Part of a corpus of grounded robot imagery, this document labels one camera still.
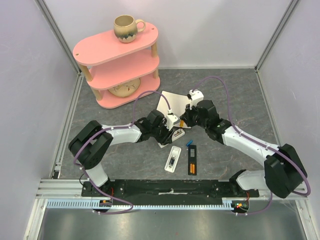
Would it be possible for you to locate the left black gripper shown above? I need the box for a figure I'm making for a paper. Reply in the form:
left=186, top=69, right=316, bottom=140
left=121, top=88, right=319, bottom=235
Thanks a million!
left=151, top=119, right=175, bottom=146

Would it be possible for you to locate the orange handled screwdriver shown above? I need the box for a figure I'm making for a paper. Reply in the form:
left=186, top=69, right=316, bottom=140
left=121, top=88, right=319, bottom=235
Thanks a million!
left=179, top=120, right=185, bottom=128

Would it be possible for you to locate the slim white remote control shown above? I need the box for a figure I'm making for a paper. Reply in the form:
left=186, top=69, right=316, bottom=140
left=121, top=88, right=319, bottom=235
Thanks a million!
left=158, top=128, right=185, bottom=148

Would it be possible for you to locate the wide white remote control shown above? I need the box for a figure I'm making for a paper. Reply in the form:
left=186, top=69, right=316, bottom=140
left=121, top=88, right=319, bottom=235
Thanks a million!
left=164, top=146, right=182, bottom=173

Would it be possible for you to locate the black remote control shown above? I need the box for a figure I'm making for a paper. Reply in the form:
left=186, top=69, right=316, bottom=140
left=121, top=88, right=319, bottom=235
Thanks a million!
left=188, top=144, right=197, bottom=176

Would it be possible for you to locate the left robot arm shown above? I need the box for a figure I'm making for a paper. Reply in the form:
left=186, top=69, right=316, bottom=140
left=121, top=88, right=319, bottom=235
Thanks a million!
left=68, top=109, right=180, bottom=197

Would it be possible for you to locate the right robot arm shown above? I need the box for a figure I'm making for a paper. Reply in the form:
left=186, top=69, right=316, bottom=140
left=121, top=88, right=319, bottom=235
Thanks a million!
left=180, top=100, right=308, bottom=199

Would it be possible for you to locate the white square plate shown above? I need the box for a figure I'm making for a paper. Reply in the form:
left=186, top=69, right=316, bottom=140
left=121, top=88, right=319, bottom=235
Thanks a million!
left=156, top=90, right=191, bottom=129

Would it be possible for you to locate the pink three-tier shelf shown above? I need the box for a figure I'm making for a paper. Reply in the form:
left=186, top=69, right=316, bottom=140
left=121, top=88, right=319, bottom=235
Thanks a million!
left=73, top=22, right=160, bottom=109

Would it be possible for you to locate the beige ceramic mug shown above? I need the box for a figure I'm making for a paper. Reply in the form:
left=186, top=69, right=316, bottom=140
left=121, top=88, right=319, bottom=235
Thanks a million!
left=113, top=15, right=146, bottom=43

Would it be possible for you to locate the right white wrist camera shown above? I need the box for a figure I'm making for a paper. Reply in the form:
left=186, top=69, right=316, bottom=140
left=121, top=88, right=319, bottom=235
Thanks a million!
left=187, top=89, right=204, bottom=110

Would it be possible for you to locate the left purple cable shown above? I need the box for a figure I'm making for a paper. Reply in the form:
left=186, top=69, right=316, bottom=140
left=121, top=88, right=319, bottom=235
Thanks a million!
left=72, top=90, right=173, bottom=171

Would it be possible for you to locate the purple cable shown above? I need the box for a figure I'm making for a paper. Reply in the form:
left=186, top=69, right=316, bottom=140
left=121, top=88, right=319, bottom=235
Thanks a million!
left=72, top=90, right=173, bottom=171
left=193, top=76, right=312, bottom=216

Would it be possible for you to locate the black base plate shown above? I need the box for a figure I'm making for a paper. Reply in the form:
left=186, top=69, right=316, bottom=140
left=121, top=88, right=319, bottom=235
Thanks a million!
left=82, top=178, right=261, bottom=200

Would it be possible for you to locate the slotted cable duct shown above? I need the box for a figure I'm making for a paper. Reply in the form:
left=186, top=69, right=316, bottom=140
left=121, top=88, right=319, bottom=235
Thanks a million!
left=47, top=197, right=248, bottom=210

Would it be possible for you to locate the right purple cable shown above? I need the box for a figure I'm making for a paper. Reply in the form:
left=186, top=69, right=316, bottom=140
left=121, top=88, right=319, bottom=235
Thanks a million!
left=193, top=76, right=312, bottom=216

